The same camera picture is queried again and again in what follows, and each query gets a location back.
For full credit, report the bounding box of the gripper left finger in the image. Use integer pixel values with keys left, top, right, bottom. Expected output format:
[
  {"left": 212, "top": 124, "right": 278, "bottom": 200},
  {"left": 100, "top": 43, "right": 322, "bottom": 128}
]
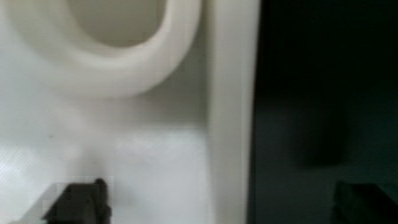
[{"left": 43, "top": 178, "right": 113, "bottom": 224}]

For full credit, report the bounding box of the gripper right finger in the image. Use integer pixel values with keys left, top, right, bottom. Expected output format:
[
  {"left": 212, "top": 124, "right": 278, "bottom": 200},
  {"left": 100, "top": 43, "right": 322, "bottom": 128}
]
[{"left": 331, "top": 181, "right": 398, "bottom": 224}]

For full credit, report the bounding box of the white square tabletop part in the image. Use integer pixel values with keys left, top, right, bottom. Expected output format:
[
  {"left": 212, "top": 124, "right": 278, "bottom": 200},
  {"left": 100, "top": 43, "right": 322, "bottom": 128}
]
[{"left": 0, "top": 0, "right": 260, "bottom": 224}]

